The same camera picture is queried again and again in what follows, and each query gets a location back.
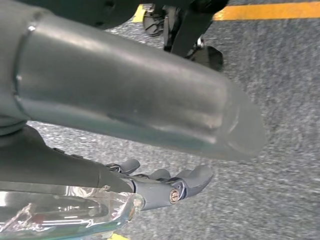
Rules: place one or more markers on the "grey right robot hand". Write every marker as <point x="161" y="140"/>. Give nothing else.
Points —
<point x="124" y="89"/>

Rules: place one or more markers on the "black robot foot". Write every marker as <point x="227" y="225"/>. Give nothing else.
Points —
<point x="152" y="23"/>
<point x="210" y="58"/>

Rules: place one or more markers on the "black robot leg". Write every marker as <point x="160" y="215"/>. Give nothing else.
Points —
<point x="189" y="30"/>

